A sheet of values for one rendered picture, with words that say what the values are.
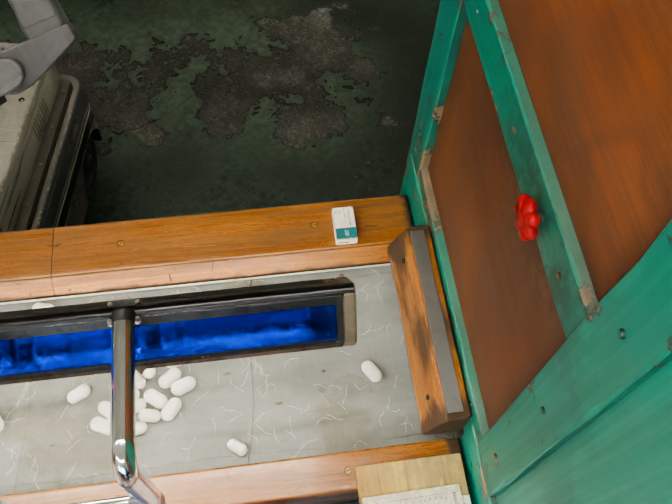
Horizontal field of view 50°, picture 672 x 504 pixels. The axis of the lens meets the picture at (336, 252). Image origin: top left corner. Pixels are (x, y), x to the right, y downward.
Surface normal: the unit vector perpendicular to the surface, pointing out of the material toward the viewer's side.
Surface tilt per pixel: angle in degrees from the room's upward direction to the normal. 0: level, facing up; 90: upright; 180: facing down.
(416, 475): 0
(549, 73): 90
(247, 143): 0
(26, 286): 45
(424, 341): 66
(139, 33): 0
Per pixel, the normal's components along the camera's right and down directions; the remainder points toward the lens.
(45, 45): 0.23, 0.31
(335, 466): 0.04, -0.48
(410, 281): -0.90, -0.09
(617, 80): -0.99, 0.10
